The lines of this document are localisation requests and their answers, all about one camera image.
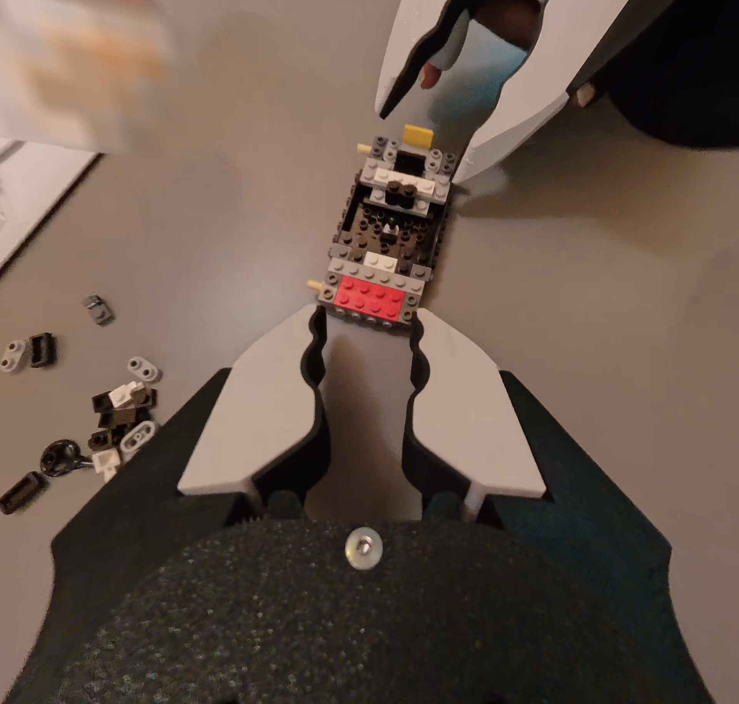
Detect brick car chassis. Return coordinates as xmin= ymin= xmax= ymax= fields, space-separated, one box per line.
xmin=309 ymin=123 xmax=460 ymax=330

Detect person's right hand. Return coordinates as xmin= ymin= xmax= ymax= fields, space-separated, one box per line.
xmin=420 ymin=0 xmax=545 ymax=91

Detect black toy steering wheel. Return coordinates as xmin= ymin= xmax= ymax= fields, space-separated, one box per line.
xmin=39 ymin=439 xmax=93 ymax=478

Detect grey desk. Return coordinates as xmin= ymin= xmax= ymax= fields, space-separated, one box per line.
xmin=0 ymin=0 xmax=739 ymax=704

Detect white book stand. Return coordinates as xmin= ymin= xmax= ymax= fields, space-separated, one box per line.
xmin=0 ymin=138 xmax=105 ymax=274

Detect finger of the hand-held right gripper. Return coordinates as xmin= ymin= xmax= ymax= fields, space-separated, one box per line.
xmin=374 ymin=0 xmax=486 ymax=121
xmin=452 ymin=0 xmax=654 ymax=185

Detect small brick pieces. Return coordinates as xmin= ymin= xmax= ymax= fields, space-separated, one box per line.
xmin=0 ymin=294 xmax=162 ymax=514

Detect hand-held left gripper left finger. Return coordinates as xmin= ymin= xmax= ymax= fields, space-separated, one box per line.
xmin=176 ymin=304 xmax=333 ymax=510

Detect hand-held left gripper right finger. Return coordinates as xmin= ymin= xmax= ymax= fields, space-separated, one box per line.
xmin=402 ymin=308 xmax=548 ymax=523

